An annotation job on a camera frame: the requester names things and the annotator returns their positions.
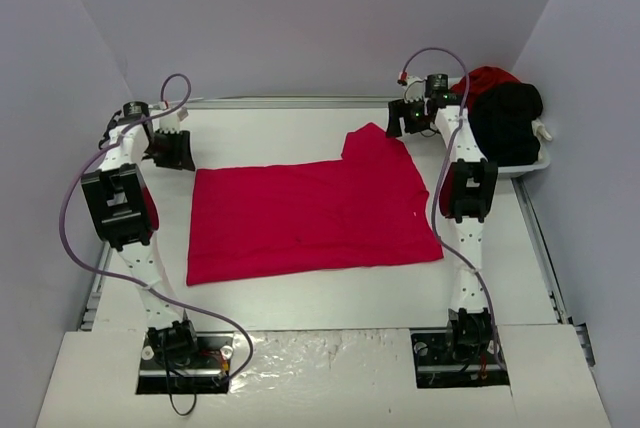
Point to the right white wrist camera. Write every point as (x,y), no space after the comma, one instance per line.
(413,88)

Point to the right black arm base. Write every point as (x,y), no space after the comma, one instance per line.
(436,366)

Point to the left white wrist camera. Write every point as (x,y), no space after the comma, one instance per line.
(170,124)

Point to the white plastic laundry basket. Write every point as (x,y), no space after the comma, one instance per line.
(511,172)

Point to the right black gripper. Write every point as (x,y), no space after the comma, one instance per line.
(397,118)

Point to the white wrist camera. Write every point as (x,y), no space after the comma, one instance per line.
(170,124)
(413,88)

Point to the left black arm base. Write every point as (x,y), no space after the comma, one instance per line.
(204,372)

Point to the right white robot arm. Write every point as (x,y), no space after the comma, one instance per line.
(464,196)

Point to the white garment piece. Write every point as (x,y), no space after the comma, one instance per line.
(540,131)

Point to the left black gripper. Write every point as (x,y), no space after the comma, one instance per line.
(170,149)

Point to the black t shirt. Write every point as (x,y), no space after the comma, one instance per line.
(501,121)

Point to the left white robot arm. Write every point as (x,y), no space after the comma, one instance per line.
(125,216)

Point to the dark red t shirt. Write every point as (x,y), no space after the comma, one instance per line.
(481,80)

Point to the bright red t shirt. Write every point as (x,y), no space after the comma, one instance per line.
(365,209)

